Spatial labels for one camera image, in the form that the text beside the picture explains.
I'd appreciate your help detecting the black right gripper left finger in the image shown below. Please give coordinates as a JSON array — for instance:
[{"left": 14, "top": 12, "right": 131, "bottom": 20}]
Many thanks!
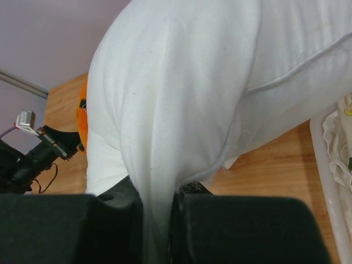
[{"left": 1, "top": 177, "right": 141, "bottom": 263}]

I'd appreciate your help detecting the left aluminium frame post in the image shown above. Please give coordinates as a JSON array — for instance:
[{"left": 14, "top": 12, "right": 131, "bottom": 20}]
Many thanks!
[{"left": 0, "top": 69, "right": 48, "bottom": 99}]

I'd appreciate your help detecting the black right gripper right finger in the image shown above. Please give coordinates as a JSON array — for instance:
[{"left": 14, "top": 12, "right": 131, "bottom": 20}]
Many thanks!
[{"left": 169, "top": 182, "right": 332, "bottom": 263}]

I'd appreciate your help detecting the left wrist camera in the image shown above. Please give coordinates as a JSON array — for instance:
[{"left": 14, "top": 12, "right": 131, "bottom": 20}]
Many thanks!
[{"left": 15, "top": 111, "right": 36, "bottom": 133}]

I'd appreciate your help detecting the white pillow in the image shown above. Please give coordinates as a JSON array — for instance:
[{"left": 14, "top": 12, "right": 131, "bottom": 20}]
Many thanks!
[{"left": 86, "top": 1, "right": 351, "bottom": 247}]

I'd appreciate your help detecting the white plastic laundry basket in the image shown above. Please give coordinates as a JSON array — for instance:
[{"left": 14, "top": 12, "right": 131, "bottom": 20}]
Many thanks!
[{"left": 310, "top": 105, "right": 351, "bottom": 263}]

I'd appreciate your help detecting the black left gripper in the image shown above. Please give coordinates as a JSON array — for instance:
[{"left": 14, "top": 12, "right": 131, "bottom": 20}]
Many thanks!
[{"left": 1, "top": 125, "right": 81, "bottom": 194}]

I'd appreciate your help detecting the white cartoon print cloth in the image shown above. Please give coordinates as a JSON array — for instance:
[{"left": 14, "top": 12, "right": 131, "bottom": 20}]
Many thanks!
[{"left": 323, "top": 94, "right": 351, "bottom": 190}]

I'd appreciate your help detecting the orange patterned pillowcase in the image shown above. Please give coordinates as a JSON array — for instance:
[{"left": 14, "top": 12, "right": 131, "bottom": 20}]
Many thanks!
[{"left": 75, "top": 79, "right": 88, "bottom": 153}]

